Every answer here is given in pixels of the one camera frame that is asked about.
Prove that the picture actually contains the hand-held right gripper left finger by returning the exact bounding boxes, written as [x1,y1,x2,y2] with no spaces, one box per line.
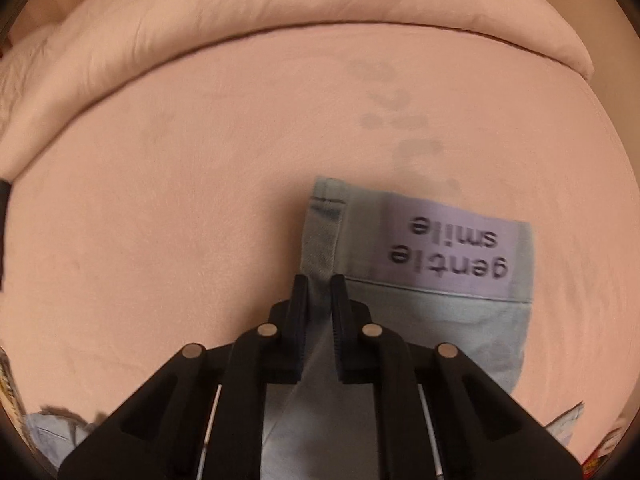
[57,274,313,480]

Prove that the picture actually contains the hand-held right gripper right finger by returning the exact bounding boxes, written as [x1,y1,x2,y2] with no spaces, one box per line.
[330,274,586,480]

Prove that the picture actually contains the light blue denim pants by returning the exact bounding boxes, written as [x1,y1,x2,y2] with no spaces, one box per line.
[22,176,586,480]

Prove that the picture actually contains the pink bed sheet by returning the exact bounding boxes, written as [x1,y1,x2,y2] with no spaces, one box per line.
[0,30,632,466]

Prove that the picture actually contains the colourful printed cloth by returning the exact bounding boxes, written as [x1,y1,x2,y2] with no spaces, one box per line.
[582,420,626,471]

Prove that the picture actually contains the patterned cloth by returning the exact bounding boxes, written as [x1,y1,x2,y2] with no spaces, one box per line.
[0,345,26,426]

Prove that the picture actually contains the pink folded duvet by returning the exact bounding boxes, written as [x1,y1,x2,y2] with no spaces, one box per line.
[0,0,596,181]

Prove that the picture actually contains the pink crinkled pillow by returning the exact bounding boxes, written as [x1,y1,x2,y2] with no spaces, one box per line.
[0,25,56,126]

